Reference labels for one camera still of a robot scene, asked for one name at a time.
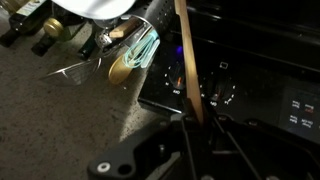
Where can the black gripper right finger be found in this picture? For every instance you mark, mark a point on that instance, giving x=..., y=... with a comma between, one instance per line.
x=268, y=153

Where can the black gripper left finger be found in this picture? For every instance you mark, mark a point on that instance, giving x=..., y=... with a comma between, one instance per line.
x=138, y=155

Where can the wooden spoon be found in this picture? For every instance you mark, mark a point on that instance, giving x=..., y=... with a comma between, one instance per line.
x=193, y=90

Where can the perforated metal spoon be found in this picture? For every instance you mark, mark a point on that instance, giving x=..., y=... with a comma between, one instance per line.
x=102, y=38

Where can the perforated metal utensil holder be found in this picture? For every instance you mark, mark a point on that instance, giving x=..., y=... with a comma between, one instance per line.
x=155, y=13

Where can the black electric stove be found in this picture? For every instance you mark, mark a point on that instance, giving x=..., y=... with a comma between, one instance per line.
x=260, y=59

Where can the light wooden spatula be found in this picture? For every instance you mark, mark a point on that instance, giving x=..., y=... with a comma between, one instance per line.
x=118, y=71

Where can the teal silicone whisk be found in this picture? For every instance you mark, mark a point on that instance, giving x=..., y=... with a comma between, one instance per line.
x=141, y=53

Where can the green olive oil bottle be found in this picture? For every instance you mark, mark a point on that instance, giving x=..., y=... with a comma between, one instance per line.
x=88, y=47

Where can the white rice cooker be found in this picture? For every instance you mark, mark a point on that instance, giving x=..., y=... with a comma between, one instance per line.
x=96, y=9

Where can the gold-capped dark bottle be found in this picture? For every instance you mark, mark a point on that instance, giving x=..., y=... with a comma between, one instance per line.
x=53, y=29

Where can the dark olive oil bottle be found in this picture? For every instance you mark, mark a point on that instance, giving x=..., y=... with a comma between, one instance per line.
x=27, y=20

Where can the wire mesh skimmer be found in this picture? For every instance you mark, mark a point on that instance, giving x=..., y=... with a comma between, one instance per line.
x=73, y=75

